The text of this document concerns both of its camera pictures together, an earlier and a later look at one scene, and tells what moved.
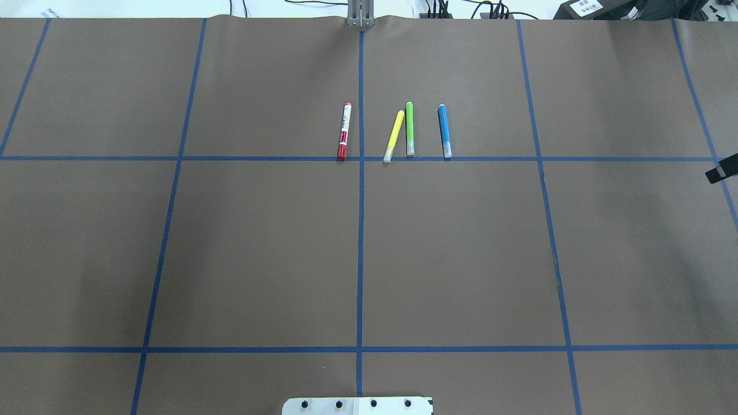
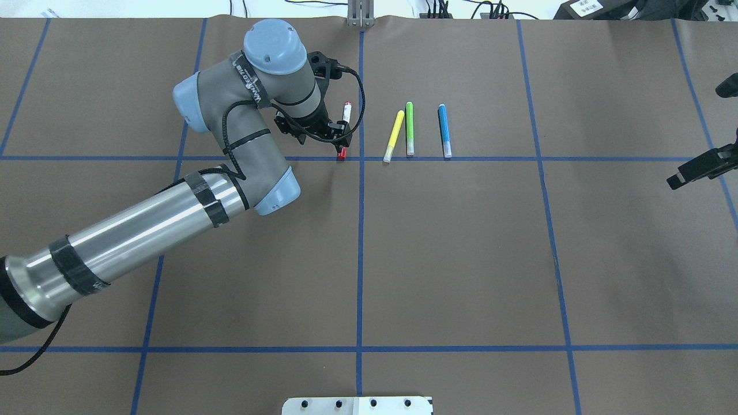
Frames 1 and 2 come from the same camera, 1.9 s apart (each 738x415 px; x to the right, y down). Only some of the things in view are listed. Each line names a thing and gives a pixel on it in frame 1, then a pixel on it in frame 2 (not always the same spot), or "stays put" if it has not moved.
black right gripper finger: (728, 168) to (696, 169)
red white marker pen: (345, 130) stays put
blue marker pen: (444, 131) stays put
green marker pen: (409, 129) stays put
